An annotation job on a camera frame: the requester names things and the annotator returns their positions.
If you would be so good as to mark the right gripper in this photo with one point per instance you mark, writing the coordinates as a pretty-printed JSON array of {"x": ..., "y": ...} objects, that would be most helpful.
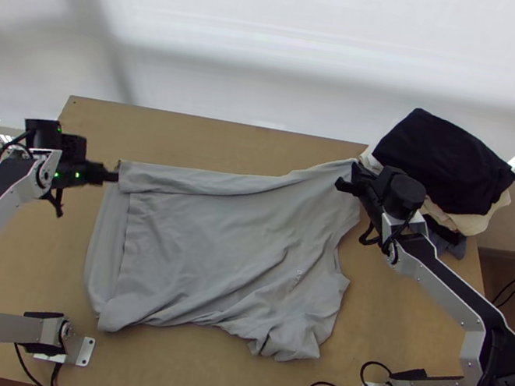
[{"x": 370, "y": 190}]

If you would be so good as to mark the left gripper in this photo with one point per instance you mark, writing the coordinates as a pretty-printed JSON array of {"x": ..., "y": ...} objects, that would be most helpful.
[{"x": 85, "y": 173}]

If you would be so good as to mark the grey t-shirt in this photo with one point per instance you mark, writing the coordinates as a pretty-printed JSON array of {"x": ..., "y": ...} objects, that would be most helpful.
[{"x": 228, "y": 247}]

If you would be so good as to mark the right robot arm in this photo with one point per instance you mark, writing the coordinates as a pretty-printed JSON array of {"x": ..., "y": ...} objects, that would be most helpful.
[{"x": 441, "y": 275}]

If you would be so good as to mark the pile of folded clothes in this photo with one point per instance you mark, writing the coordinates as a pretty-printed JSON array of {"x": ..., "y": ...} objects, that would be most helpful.
[{"x": 445, "y": 160}]

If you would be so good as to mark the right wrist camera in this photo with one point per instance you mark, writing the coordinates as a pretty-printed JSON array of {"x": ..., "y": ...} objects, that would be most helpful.
[{"x": 389, "y": 179}]

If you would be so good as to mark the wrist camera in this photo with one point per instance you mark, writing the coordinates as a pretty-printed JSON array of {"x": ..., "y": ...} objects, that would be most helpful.
[
  {"x": 389, "y": 179},
  {"x": 72, "y": 149}
]

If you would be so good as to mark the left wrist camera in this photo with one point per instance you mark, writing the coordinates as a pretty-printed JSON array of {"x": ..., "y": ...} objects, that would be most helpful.
[{"x": 72, "y": 149}]

